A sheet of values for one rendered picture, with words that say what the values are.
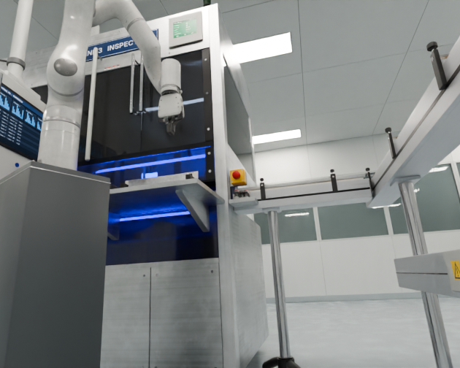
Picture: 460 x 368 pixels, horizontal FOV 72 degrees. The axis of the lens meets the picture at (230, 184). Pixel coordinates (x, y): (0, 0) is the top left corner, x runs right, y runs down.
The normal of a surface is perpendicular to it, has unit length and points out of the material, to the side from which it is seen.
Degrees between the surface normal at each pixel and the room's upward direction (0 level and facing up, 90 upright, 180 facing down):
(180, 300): 90
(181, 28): 90
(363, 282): 90
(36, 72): 90
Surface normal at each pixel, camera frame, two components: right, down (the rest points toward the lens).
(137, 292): -0.25, -0.25
